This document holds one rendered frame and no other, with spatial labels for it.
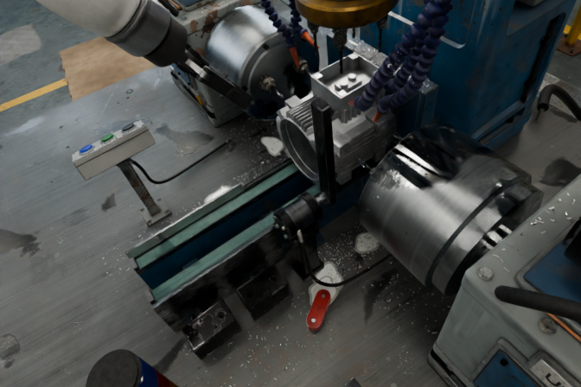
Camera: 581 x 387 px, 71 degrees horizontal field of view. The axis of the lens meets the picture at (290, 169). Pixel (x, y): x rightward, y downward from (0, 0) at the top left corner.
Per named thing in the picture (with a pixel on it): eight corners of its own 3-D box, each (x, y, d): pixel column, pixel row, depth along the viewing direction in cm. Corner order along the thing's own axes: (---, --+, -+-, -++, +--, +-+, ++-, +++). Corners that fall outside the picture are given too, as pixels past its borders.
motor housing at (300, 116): (343, 117, 108) (341, 56, 94) (395, 158, 97) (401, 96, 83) (281, 155, 102) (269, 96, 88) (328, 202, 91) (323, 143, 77)
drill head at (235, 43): (262, 48, 135) (246, -28, 116) (332, 101, 114) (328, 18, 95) (195, 82, 128) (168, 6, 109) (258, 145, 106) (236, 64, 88)
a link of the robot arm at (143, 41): (128, -27, 59) (160, -1, 64) (92, 23, 60) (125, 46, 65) (151, -7, 54) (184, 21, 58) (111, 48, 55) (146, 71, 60)
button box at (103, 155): (150, 136, 100) (139, 117, 98) (156, 143, 94) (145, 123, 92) (83, 172, 95) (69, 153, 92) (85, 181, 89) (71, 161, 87)
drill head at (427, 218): (412, 161, 96) (426, 74, 78) (586, 292, 72) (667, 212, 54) (329, 219, 89) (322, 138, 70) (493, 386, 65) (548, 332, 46)
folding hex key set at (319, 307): (319, 290, 91) (318, 287, 89) (333, 295, 90) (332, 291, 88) (304, 327, 86) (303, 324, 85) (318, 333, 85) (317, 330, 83)
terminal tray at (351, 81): (354, 78, 94) (353, 51, 89) (386, 100, 88) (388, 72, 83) (311, 101, 91) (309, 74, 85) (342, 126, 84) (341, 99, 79)
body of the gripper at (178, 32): (179, 23, 59) (221, 57, 66) (156, 3, 64) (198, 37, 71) (147, 65, 59) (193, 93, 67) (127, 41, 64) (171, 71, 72)
